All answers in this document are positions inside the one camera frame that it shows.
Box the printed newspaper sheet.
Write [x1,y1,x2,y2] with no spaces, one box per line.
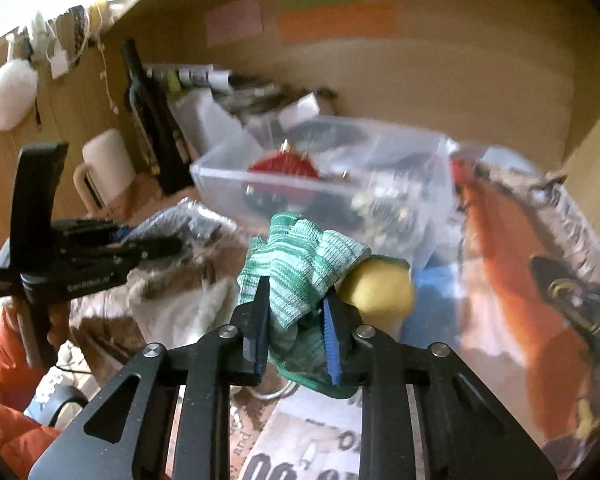
[227,385,376,480]

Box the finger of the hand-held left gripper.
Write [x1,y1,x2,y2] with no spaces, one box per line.
[125,236,184,264]

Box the green knit glove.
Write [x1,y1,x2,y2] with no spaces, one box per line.
[236,212,374,400]

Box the orange paper note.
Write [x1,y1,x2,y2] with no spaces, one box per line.
[276,1,399,45]

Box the person's left forearm orange sleeve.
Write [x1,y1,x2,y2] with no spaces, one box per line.
[0,310,63,480]

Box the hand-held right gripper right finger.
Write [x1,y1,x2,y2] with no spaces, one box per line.
[321,287,557,480]

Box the white mug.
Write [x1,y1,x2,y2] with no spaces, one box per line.
[73,128,137,211]

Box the silver foil bag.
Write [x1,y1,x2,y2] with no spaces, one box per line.
[128,199,236,251]

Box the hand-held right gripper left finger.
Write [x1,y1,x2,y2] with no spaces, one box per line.
[27,277,272,480]

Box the black strap with ring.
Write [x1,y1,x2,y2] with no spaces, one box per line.
[529,254,600,356]

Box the brown furry cloth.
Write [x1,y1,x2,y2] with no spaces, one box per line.
[69,232,253,376]

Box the orange cloth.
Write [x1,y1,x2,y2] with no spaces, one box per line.
[457,167,598,443]

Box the clear plastic box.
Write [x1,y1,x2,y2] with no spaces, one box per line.
[189,114,457,267]

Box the dark glass bottle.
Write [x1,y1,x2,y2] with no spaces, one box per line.
[119,39,193,197]

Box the person's left hand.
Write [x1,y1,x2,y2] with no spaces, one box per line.
[1,301,72,361]

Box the blue cloth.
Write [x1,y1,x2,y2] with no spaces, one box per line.
[400,264,463,348]

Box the white fluffy pompom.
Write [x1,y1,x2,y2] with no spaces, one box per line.
[0,58,39,131]

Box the white towel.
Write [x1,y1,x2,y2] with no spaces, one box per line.
[129,277,242,358]

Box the yellow soft ball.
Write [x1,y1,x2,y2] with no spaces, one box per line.
[338,255,416,333]

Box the pink paper note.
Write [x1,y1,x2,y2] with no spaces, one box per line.
[204,0,265,47]

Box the red fabric item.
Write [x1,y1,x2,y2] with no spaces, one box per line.
[246,152,322,182]

